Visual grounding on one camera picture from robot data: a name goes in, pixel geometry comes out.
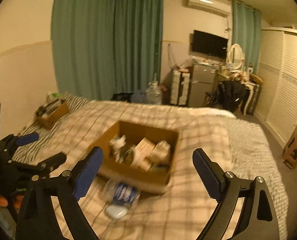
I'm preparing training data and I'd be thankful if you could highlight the clear jar blue label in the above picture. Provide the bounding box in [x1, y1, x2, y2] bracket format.
[102, 179, 140, 208]

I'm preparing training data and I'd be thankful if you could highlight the white earbuds case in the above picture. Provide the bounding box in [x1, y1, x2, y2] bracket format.
[105, 204, 128, 220]

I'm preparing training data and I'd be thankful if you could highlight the tape roll with holder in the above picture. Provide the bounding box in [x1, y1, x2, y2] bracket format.
[118, 145, 138, 166]

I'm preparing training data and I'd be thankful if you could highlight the large cardboard box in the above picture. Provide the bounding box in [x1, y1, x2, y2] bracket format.
[88, 120, 179, 194]

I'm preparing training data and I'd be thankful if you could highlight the white tissue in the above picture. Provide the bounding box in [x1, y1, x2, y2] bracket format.
[147, 140, 171, 165]

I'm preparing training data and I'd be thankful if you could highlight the small cardboard box with items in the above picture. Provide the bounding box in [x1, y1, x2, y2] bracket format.
[35, 93, 70, 129]

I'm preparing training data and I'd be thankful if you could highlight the plaid bed blanket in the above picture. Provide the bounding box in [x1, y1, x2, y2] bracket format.
[13, 93, 289, 239]

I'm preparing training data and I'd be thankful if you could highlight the small wooden stool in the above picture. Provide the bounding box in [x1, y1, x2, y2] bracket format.
[281, 134, 297, 171]

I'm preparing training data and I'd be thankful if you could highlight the white toy figure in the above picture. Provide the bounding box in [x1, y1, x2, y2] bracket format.
[109, 135, 126, 162]

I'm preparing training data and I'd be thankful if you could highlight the small brown carton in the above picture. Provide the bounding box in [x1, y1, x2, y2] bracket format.
[136, 138, 155, 171]

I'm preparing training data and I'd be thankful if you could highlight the white wardrobe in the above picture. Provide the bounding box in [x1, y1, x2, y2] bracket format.
[255, 27, 297, 146]

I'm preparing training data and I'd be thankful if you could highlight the chair with black clothes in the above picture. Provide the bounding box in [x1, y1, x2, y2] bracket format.
[203, 79, 251, 114]

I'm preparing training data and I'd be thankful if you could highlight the large water bottle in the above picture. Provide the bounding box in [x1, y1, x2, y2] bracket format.
[146, 80, 162, 105]

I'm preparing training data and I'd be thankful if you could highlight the green curtain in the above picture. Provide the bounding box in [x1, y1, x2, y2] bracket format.
[232, 0, 262, 74]
[51, 0, 164, 100]

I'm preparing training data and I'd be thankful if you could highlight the grey mini fridge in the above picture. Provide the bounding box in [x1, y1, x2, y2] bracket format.
[188, 64, 215, 107]

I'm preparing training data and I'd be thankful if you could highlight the white drawer cabinet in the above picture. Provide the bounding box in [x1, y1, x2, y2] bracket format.
[170, 70, 190, 106]

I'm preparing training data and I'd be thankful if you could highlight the white oval mirror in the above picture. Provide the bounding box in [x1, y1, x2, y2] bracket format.
[226, 43, 245, 72]

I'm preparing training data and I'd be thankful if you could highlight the white air conditioner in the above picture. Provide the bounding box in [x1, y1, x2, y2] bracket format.
[185, 0, 231, 18]

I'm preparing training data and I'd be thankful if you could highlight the black wall television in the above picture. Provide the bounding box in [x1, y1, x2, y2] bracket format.
[191, 30, 228, 59]

